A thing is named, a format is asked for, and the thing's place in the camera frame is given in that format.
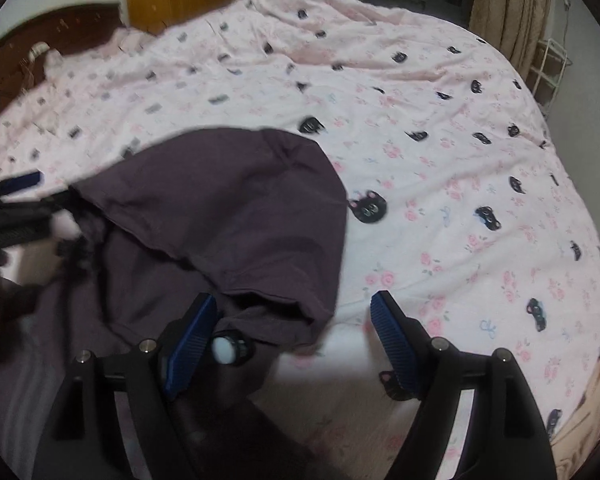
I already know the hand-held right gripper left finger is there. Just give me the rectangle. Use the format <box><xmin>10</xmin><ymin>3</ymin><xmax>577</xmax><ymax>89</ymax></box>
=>
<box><xmin>32</xmin><ymin>292</ymin><xmax>218</xmax><ymax>480</ymax></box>

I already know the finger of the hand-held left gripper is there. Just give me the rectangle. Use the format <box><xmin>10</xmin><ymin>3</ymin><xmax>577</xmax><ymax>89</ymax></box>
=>
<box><xmin>0</xmin><ymin>170</ymin><xmax>44</xmax><ymax>200</ymax></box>
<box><xmin>0</xmin><ymin>187</ymin><xmax>81</xmax><ymax>223</ymax></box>

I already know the beige patterned curtain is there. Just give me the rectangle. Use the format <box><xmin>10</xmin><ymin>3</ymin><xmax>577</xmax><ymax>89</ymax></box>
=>
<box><xmin>469</xmin><ymin>0</ymin><xmax>556</xmax><ymax>78</ymax></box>

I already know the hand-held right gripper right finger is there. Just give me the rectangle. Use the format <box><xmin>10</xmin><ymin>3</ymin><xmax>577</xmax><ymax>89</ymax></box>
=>
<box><xmin>370</xmin><ymin>290</ymin><xmax>556</xmax><ymax>480</ymax></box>

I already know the white wire rack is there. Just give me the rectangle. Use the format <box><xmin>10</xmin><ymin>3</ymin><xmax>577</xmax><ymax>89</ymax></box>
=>
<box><xmin>524</xmin><ymin>37</ymin><xmax>570</xmax><ymax>117</ymax></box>

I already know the pink cat print blanket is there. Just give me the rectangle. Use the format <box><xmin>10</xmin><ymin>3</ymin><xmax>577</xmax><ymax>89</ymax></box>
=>
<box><xmin>0</xmin><ymin>0</ymin><xmax>600</xmax><ymax>480</ymax></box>

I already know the dark purple garment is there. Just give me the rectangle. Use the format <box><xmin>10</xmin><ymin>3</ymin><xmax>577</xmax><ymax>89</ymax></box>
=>
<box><xmin>10</xmin><ymin>127</ymin><xmax>351</xmax><ymax>480</ymax></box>

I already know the dark wooden headboard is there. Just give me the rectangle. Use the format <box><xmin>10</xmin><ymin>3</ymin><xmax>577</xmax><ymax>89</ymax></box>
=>
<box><xmin>0</xmin><ymin>2</ymin><xmax>127</xmax><ymax>106</ymax></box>

